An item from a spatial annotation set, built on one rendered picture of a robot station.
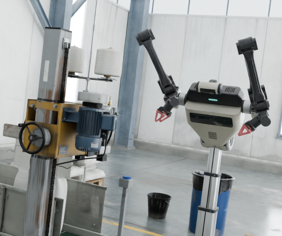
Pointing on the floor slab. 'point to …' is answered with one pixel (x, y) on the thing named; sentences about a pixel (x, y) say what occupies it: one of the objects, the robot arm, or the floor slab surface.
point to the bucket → (158, 205)
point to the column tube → (47, 53)
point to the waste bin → (224, 186)
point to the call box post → (122, 211)
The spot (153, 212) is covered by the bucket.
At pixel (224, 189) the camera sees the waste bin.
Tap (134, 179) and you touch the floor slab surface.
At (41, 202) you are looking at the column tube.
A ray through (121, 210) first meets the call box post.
